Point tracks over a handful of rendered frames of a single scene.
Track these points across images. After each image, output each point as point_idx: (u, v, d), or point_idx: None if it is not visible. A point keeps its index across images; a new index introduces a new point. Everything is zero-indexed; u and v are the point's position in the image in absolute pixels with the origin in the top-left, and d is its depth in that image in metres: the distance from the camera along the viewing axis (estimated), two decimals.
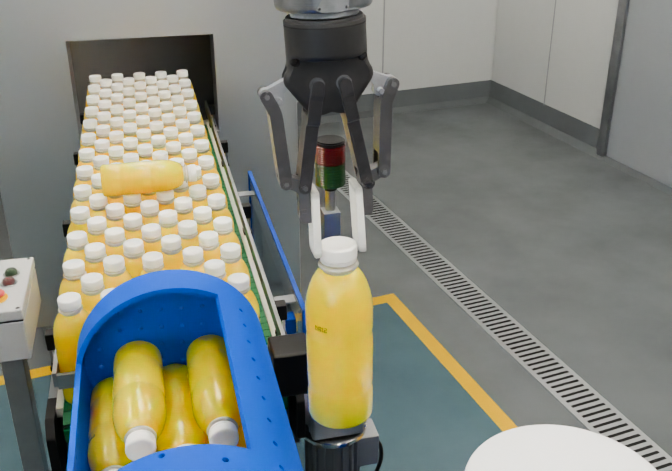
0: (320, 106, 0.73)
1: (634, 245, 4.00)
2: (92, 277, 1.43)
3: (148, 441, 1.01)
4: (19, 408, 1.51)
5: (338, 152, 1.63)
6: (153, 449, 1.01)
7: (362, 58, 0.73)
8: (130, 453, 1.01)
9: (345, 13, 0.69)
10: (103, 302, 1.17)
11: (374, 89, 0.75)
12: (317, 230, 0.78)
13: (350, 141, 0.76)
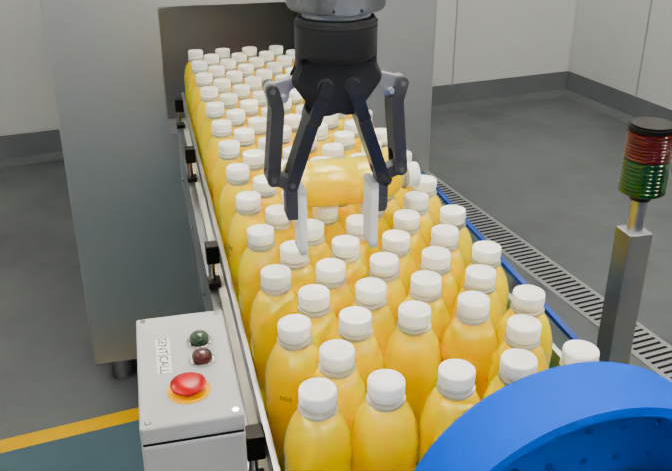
0: (324, 107, 0.73)
1: None
2: (338, 348, 0.86)
3: None
4: None
5: (670, 143, 1.06)
6: None
7: (371, 61, 0.73)
8: None
9: (358, 16, 0.69)
10: (469, 431, 0.60)
11: (384, 90, 0.75)
12: (303, 227, 0.78)
13: (363, 140, 0.76)
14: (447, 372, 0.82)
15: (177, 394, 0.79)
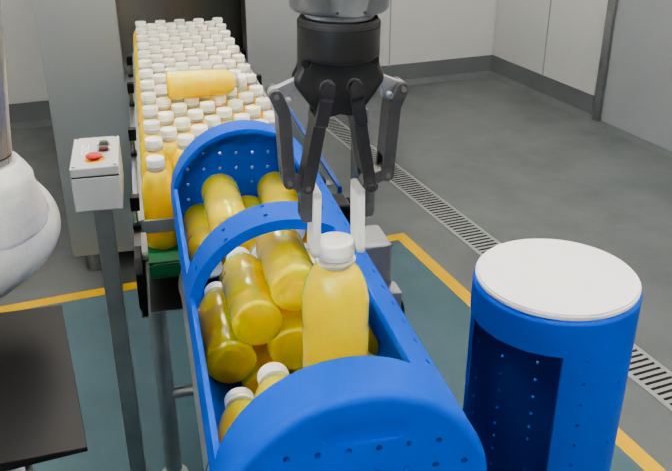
0: (329, 108, 0.73)
1: (625, 194, 4.32)
2: (337, 239, 0.81)
3: None
4: (107, 259, 1.84)
5: None
6: None
7: (374, 62, 0.73)
8: None
9: (362, 18, 0.69)
10: (193, 143, 1.49)
11: (383, 93, 0.75)
12: (317, 230, 0.78)
13: (356, 143, 0.76)
14: (219, 153, 1.72)
15: (88, 158, 1.69)
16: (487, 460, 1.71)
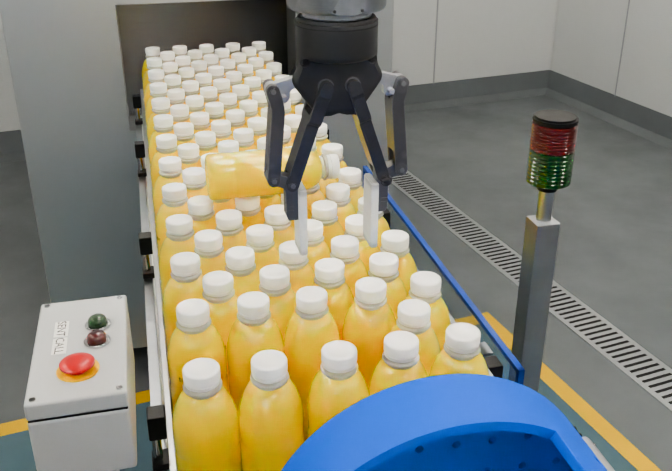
0: (325, 107, 0.73)
1: None
2: None
3: None
4: None
5: (571, 135, 1.10)
6: None
7: (372, 61, 0.73)
8: None
9: (359, 16, 0.69)
10: (322, 445, 0.58)
11: (384, 90, 0.75)
12: (304, 227, 0.78)
13: (364, 140, 0.76)
14: (329, 352, 0.86)
15: (64, 373, 0.82)
16: None
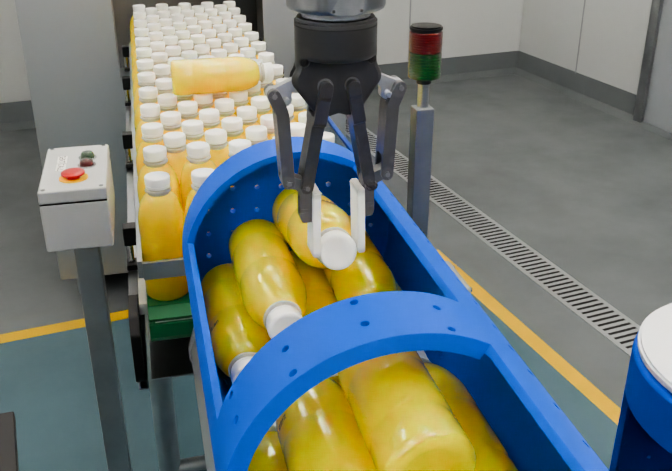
0: (327, 107, 0.73)
1: None
2: None
3: (296, 317, 0.82)
4: (93, 310, 1.37)
5: (436, 38, 1.49)
6: None
7: (371, 61, 0.73)
8: (274, 332, 0.82)
9: (358, 16, 0.69)
10: (217, 173, 0.98)
11: (381, 92, 0.75)
12: (317, 230, 0.78)
13: (355, 143, 0.76)
14: (327, 256, 0.80)
15: (64, 177, 1.22)
16: None
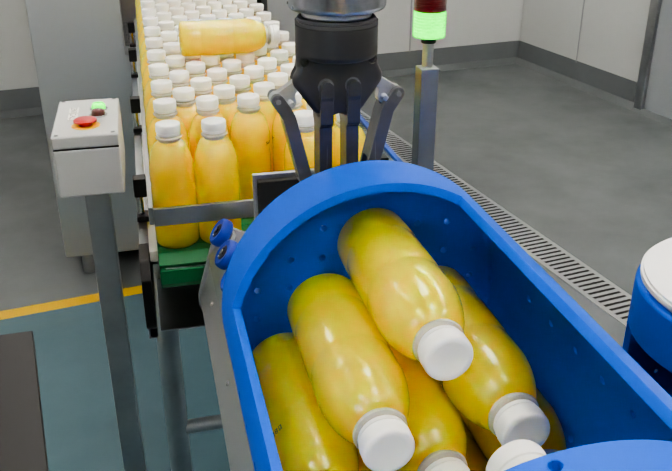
0: None
1: None
2: None
3: (404, 435, 0.55)
4: (104, 261, 1.39)
5: None
6: (410, 450, 0.56)
7: (300, 60, 0.73)
8: (371, 457, 0.56)
9: None
10: (272, 210, 0.72)
11: (293, 97, 0.74)
12: None
13: (327, 140, 0.77)
14: (433, 365, 0.58)
15: (76, 124, 1.24)
16: None
